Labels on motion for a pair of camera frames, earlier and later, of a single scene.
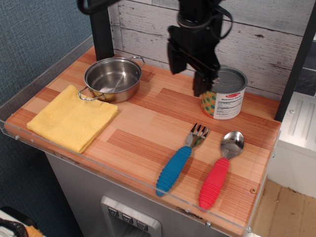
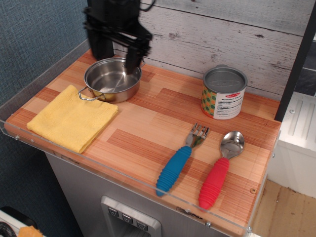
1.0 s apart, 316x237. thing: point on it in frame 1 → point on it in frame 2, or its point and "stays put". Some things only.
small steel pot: x=117 y=80 stays put
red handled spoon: x=232 y=142 stays put
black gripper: x=193 y=41 → x=117 y=19
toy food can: x=225 y=100 stays put
